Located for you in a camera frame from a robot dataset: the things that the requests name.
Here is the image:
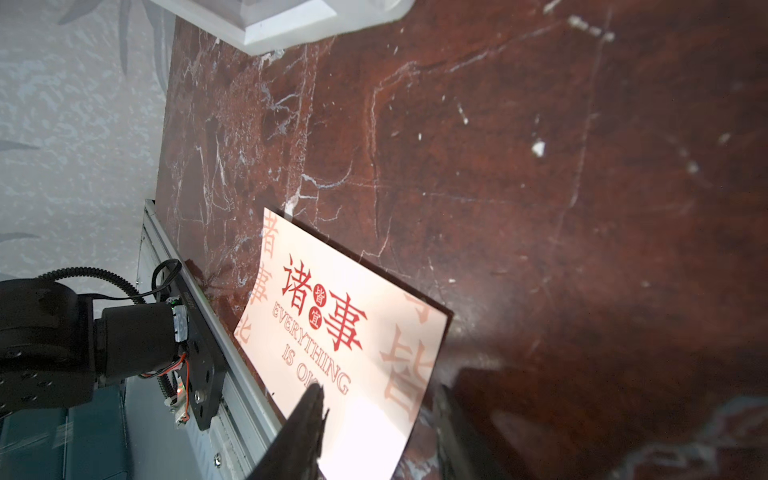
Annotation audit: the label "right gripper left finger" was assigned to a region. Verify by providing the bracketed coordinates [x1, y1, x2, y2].
[246, 383, 328, 480]

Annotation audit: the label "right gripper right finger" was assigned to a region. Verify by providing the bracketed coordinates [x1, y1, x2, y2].
[433, 385, 535, 479]

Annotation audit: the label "pink postcard red characters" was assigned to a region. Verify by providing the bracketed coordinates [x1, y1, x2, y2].
[235, 210, 448, 479]

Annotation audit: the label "white plastic drawer organizer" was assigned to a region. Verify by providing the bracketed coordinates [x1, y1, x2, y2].
[157, 0, 414, 56]

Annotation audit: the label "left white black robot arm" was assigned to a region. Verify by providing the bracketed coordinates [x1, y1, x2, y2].
[1, 260, 189, 417]

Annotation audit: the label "aluminium front rail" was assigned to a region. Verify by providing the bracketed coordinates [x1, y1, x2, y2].
[134, 199, 283, 480]

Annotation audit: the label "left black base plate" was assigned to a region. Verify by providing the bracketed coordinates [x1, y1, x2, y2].
[178, 267, 227, 431]

